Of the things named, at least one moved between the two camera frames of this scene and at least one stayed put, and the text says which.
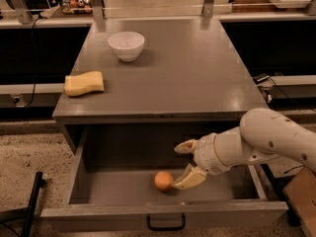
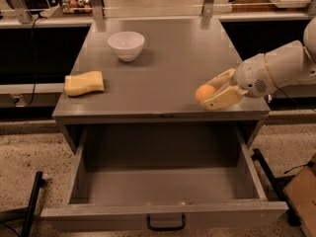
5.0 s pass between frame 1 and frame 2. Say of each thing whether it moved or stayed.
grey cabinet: stayed
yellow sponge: stayed
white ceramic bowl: stayed
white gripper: moved
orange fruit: moved
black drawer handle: stayed
